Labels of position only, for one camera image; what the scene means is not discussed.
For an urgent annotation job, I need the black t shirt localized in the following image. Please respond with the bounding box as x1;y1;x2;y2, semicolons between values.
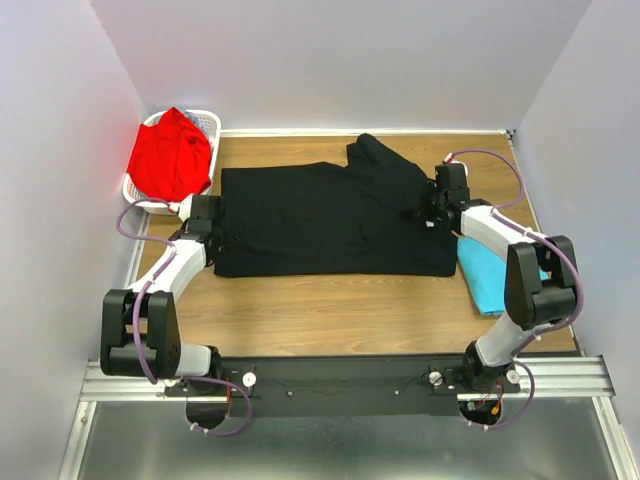
214;134;457;278

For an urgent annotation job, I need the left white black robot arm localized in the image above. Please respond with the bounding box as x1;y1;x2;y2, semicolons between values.
99;195;226;395

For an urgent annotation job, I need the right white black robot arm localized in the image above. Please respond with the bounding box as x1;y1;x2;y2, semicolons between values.
425;160;583;392

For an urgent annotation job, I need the red t shirt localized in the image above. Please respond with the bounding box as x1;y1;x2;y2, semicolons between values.
127;107;212;202

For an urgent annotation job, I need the folded turquoise t shirt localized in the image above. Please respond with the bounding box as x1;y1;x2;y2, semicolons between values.
455;236;550;317

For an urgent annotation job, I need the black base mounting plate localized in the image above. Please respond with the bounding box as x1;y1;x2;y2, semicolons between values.
164;354;521;419

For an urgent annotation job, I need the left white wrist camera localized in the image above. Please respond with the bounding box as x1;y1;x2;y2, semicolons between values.
167;194;194;221

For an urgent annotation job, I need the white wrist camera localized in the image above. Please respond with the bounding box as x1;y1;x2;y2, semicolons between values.
442;152;469;176
167;194;194;221

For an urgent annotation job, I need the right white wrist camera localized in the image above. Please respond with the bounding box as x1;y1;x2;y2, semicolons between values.
442;152;469;176

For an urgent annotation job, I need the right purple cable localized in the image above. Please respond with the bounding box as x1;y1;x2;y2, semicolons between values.
449;148;586;431

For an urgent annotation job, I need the purple cable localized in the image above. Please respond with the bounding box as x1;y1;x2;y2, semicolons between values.
115;198;254;438
449;148;586;431

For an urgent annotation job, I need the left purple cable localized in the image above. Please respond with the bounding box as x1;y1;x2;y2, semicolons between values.
115;198;254;438

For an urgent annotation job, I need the aluminium extrusion rail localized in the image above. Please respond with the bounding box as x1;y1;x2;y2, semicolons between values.
80;356;615;402

